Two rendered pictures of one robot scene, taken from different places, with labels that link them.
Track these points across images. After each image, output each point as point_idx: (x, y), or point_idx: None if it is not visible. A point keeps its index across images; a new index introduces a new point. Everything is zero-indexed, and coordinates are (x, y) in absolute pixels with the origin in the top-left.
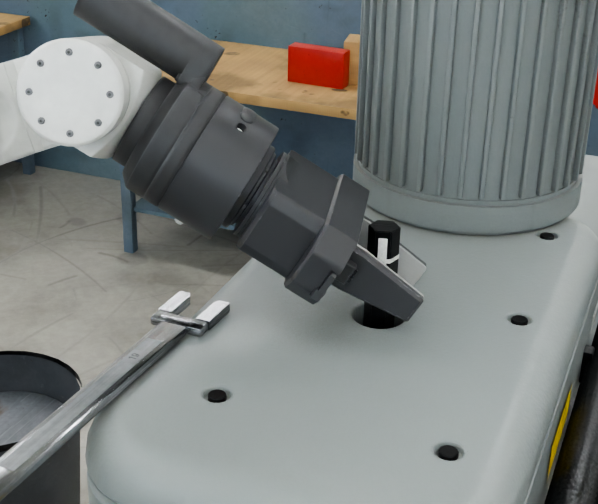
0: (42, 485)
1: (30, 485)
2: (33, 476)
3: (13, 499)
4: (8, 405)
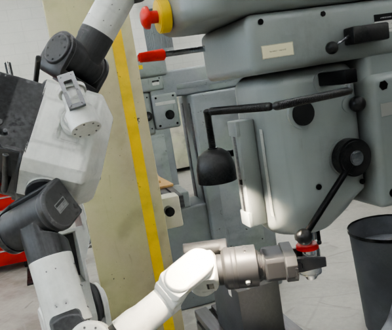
0: None
1: None
2: None
3: (387, 270)
4: None
